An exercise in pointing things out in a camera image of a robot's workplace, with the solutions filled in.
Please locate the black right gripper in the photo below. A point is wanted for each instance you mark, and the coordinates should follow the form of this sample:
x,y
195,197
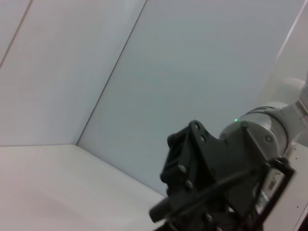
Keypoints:
x,y
228,163

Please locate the black glasses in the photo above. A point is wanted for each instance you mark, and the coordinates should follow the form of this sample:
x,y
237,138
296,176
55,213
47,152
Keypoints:
x,y
161,210

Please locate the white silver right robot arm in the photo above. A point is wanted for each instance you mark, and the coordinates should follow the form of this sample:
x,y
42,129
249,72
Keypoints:
x,y
276,125

